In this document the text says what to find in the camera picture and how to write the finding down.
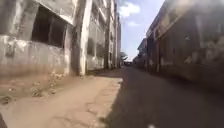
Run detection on tall pale concrete building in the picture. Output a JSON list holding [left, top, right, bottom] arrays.
[[71, 0, 122, 76]]

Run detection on distant tree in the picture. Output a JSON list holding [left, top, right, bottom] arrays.
[[119, 51, 129, 62]]

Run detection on weathered grey concrete building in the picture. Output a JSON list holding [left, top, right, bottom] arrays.
[[0, 0, 80, 80]]

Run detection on cracked grey concrete road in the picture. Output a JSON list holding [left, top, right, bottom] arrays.
[[0, 65, 224, 128]]

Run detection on brown dirt strip with rubble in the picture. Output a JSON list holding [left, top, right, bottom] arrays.
[[0, 71, 101, 106]]

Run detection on dark brown building row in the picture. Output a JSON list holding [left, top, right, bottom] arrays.
[[132, 0, 224, 88]]

